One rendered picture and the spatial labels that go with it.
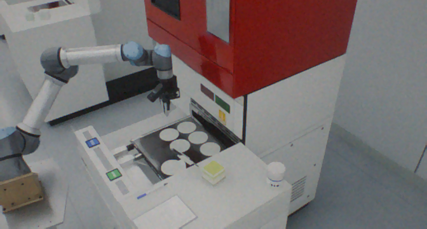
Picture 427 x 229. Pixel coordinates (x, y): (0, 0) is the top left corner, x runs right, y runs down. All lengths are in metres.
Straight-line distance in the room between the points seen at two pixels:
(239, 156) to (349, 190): 1.46
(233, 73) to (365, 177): 1.87
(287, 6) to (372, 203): 1.80
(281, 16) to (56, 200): 1.27
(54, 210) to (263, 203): 0.91
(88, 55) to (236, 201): 0.88
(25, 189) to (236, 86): 1.01
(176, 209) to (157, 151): 0.44
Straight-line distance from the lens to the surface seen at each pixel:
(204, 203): 1.48
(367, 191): 3.01
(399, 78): 2.89
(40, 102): 1.88
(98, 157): 1.76
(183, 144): 1.84
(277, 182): 1.50
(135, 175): 1.74
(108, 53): 1.64
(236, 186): 1.54
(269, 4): 1.49
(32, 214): 1.82
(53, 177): 1.95
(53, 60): 1.73
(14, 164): 1.78
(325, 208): 2.80
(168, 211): 1.46
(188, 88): 2.02
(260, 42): 1.52
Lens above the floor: 2.10
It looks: 36 degrees down
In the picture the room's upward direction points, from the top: 1 degrees counter-clockwise
